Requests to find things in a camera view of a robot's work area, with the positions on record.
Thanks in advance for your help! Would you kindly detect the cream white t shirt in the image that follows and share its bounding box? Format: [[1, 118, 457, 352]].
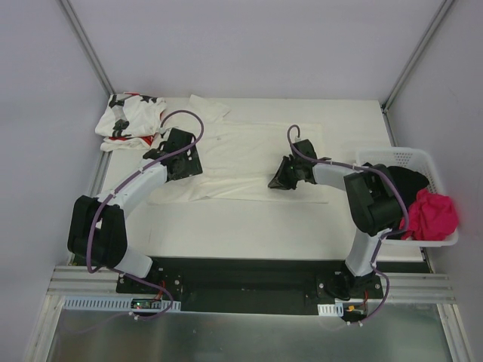
[[148, 95, 328, 205]]

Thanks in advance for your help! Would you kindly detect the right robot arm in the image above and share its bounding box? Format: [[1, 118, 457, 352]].
[[268, 140, 408, 298]]

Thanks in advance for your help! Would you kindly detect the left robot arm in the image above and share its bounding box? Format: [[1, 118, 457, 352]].
[[67, 128, 202, 293]]

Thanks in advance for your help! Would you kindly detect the red white folded shirt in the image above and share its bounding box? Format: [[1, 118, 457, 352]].
[[100, 135, 155, 152]]

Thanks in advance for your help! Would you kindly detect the white black patterned folded shirt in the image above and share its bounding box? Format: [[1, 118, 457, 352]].
[[95, 93, 167, 138]]

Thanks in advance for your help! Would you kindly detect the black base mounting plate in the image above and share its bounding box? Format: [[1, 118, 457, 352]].
[[115, 256, 384, 316]]

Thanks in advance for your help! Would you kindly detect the black garment in basket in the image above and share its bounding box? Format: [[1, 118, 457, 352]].
[[361, 161, 431, 241]]

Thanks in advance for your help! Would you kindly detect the pink garment in basket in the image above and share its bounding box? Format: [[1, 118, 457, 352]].
[[401, 189, 459, 241]]

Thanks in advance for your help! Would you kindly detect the right white cable duct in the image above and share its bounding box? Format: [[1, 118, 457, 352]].
[[317, 302, 344, 318]]

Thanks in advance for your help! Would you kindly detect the white cable duct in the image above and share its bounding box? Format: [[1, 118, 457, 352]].
[[63, 296, 181, 313], [317, 302, 344, 318]]

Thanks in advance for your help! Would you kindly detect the left white cable duct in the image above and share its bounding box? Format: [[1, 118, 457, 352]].
[[63, 296, 181, 313]]

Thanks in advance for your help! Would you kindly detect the left aluminium frame post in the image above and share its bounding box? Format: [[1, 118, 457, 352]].
[[57, 0, 115, 96]]

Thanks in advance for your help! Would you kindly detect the aluminium frame post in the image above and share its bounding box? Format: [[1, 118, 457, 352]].
[[57, 0, 115, 96], [381, 0, 457, 115]]

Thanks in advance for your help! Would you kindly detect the right aluminium frame post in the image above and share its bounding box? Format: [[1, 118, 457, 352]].
[[381, 0, 457, 115]]

